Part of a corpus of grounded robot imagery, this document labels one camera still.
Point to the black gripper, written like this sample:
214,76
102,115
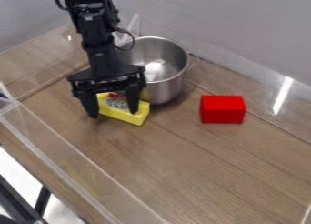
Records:
109,75

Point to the yellow butter block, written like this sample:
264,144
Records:
114,106

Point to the silver steel pot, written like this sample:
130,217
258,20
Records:
167,62

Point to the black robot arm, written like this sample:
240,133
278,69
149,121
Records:
95,20

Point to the red rectangular block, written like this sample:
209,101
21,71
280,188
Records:
222,109

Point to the clear acrylic front barrier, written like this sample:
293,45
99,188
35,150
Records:
99,198

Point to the clear acrylic corner bracket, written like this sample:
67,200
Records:
130,22

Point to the black table leg frame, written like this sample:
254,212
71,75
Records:
21,211

